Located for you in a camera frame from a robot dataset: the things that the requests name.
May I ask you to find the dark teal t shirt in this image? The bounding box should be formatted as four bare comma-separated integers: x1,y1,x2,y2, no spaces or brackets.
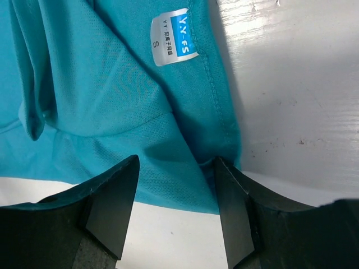
1,1,240,214

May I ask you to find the white size label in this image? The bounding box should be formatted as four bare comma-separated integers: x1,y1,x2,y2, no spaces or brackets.
150,8,199,67

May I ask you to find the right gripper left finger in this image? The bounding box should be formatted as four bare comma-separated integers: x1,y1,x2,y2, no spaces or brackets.
1,155,140,268

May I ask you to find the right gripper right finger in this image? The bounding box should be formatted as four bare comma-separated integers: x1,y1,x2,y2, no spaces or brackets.
214,157,358,268

